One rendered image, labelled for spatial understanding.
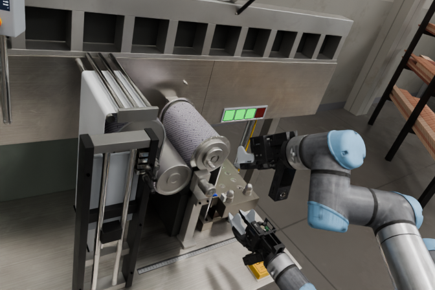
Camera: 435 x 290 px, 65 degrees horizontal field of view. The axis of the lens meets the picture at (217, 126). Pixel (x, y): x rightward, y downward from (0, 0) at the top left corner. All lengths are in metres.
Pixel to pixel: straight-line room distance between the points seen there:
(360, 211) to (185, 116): 0.67
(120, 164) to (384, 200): 0.56
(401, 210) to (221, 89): 0.90
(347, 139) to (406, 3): 4.61
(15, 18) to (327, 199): 0.66
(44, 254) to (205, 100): 0.78
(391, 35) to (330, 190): 4.66
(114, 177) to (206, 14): 0.67
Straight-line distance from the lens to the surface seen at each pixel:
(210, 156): 1.07
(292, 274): 1.01
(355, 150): 0.69
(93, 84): 0.98
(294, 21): 1.52
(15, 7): 0.74
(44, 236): 1.29
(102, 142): 0.75
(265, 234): 1.04
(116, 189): 0.88
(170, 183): 1.09
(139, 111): 0.85
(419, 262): 0.69
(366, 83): 5.41
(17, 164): 1.32
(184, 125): 1.14
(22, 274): 1.21
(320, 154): 0.69
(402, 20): 5.23
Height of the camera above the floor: 1.87
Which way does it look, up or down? 29 degrees down
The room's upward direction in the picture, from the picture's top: 16 degrees clockwise
